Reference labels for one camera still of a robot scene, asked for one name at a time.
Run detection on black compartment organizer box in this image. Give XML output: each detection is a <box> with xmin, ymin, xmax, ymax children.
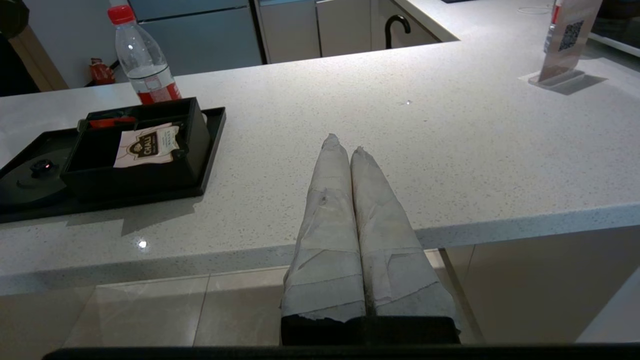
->
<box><xmin>60</xmin><ymin>97</ymin><xmax>211</xmax><ymax>201</ymax></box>

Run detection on water bottle with dark liquid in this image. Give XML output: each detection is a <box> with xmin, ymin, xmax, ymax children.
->
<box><xmin>107</xmin><ymin>0</ymin><xmax>182</xmax><ymax>106</ymax></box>

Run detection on clear acrylic sign holder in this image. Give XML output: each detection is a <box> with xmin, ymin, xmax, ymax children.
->
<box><xmin>529</xmin><ymin>0</ymin><xmax>603</xmax><ymax>90</ymax></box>

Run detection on black curved faucet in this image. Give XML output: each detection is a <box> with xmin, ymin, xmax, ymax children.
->
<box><xmin>384</xmin><ymin>14</ymin><xmax>412</xmax><ymax>50</ymax></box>

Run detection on black round kettle base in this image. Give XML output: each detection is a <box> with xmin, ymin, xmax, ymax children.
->
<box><xmin>0</xmin><ymin>147</ymin><xmax>71</xmax><ymax>210</ymax></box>

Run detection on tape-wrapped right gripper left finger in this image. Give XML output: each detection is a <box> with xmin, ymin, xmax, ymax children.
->
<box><xmin>281</xmin><ymin>133</ymin><xmax>367</xmax><ymax>346</ymax></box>

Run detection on red bag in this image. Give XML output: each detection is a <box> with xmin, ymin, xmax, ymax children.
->
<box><xmin>89</xmin><ymin>58</ymin><xmax>116</xmax><ymax>86</ymax></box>

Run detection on wooden door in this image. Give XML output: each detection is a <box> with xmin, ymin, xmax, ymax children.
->
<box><xmin>9</xmin><ymin>25</ymin><xmax>69</xmax><ymax>92</ymax></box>

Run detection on silver refrigerator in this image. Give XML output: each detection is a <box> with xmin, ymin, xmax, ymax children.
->
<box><xmin>127</xmin><ymin>0</ymin><xmax>264</xmax><ymax>77</ymax></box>

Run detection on black microwave oven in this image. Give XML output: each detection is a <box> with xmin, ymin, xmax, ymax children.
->
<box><xmin>590</xmin><ymin>0</ymin><xmax>640</xmax><ymax>57</ymax></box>

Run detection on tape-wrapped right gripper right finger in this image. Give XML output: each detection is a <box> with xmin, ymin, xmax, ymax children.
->
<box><xmin>350</xmin><ymin>146</ymin><xmax>461</xmax><ymax>345</ymax></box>

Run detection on pink tea bag sachet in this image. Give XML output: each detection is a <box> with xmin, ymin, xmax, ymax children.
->
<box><xmin>113</xmin><ymin>125</ymin><xmax>181</xmax><ymax>168</ymax></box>

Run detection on white base cabinet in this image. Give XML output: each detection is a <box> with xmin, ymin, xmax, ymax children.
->
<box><xmin>255</xmin><ymin>0</ymin><xmax>458</xmax><ymax>64</ymax></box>

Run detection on red sachet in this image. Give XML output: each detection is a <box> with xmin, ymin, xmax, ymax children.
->
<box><xmin>89</xmin><ymin>116</ymin><xmax>137</xmax><ymax>129</ymax></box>

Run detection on black rectangular serving tray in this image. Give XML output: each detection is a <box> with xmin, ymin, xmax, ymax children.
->
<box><xmin>0</xmin><ymin>106</ymin><xmax>227</xmax><ymax>224</ymax></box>

